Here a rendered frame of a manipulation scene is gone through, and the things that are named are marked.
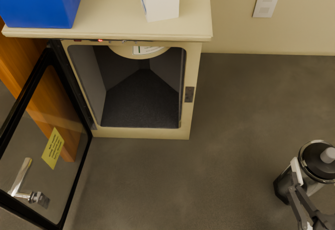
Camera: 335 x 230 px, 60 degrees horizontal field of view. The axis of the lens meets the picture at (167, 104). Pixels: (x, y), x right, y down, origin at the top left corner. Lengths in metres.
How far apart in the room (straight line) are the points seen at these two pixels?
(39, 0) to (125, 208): 0.64
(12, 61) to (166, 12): 0.33
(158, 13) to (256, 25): 0.77
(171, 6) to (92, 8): 0.13
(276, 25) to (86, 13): 0.85
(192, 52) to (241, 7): 0.52
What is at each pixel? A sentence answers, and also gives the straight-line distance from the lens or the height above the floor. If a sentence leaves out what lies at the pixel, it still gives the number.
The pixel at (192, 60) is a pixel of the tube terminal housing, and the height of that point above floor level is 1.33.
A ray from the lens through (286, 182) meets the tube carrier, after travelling 0.88.
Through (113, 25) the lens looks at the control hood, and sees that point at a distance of 0.47.
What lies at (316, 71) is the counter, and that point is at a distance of 1.28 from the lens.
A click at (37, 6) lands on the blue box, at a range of 0.46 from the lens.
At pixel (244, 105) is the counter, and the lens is 1.08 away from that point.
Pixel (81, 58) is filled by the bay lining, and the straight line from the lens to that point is 0.75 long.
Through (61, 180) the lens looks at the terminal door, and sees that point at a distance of 0.80.
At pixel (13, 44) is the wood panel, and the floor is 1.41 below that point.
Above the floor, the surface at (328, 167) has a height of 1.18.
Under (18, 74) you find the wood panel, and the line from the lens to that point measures 0.66.
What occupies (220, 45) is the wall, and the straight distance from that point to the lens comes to 1.24.
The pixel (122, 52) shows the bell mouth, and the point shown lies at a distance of 0.68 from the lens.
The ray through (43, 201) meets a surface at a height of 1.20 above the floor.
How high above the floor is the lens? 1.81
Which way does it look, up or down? 56 degrees down
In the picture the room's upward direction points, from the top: straight up
